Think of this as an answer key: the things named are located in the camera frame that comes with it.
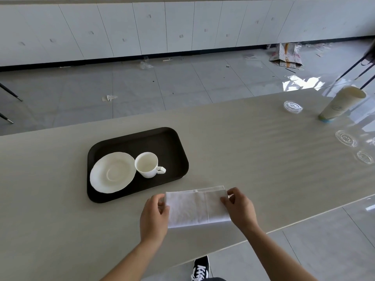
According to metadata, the person's right hand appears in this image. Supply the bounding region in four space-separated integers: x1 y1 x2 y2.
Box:
220 187 259 232

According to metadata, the person's left hand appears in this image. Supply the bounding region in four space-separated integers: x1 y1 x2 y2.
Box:
140 194 171 246

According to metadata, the white cloth napkin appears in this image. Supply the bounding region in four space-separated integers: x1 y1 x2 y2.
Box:
165 186 232 229

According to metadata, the person's right forearm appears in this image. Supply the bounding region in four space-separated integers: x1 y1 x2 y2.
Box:
242 224 319 281

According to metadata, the person's left forearm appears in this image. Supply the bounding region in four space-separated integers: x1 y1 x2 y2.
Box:
100 239 165 281

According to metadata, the white ceramic cup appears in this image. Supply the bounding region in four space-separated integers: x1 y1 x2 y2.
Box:
134 152 166 179

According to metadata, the white ceramic saucer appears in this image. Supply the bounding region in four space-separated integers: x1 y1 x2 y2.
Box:
90 152 137 193

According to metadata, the black rectangular serving tray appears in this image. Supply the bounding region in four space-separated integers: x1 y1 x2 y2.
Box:
87 127 189 204

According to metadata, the black and white sneaker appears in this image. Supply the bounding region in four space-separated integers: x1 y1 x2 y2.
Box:
191 255 210 281

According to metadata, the clear plastic cup lid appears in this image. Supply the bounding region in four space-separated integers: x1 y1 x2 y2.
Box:
283 100 304 115
356 150 375 165
335 130 360 148

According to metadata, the stack of paper cups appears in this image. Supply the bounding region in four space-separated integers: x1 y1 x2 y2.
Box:
318 85 367 123

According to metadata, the torn cardboard packaging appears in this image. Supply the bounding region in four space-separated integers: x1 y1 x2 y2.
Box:
269 42 305 69

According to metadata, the row of white cabinets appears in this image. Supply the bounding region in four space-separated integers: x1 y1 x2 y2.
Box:
0 0 375 68

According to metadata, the black metal chair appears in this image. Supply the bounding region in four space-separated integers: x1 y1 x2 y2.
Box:
334 38 375 90

